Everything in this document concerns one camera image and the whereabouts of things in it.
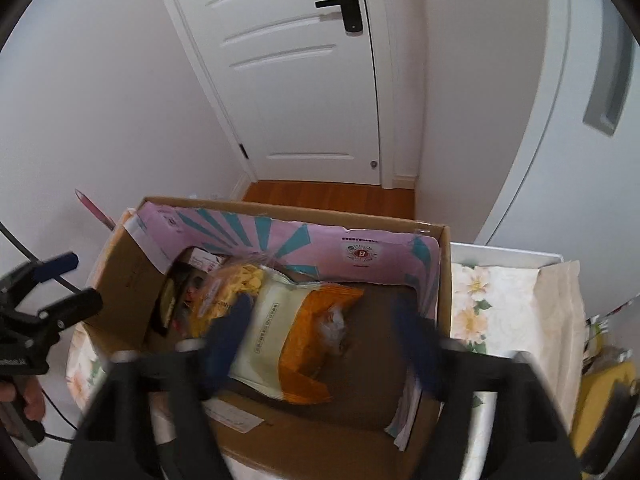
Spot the person's left hand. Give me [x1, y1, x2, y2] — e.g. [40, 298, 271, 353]
[0, 379, 47, 422]

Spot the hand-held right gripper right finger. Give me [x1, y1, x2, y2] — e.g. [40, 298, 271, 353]
[392, 296, 583, 480]

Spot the white and orange chip bag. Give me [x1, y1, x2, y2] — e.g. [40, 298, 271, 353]
[189, 259, 367, 404]

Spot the yellow object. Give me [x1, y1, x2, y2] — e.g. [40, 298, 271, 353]
[570, 345, 640, 476]

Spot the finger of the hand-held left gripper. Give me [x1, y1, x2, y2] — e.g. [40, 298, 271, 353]
[27, 287, 104, 335]
[0, 252, 80, 311]

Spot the white wardrobe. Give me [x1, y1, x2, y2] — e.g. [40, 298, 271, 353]
[472, 0, 640, 321]

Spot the black cable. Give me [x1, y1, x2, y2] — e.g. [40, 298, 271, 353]
[37, 385, 83, 443]

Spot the cardboard box with pink lining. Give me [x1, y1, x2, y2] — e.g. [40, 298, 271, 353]
[82, 195, 453, 468]

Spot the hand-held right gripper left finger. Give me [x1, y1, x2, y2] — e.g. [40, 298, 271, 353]
[60, 292, 256, 480]

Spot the white door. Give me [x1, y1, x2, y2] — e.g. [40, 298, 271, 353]
[150, 0, 418, 191]

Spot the red and black snack packet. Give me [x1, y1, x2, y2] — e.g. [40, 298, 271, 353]
[167, 269, 208, 333]

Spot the small red and white sachet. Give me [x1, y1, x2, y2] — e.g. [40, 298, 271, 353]
[187, 247, 226, 273]

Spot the floral tablecloth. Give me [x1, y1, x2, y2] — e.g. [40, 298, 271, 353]
[65, 250, 588, 480]

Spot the dark green snack packet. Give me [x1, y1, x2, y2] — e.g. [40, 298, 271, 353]
[152, 280, 183, 341]

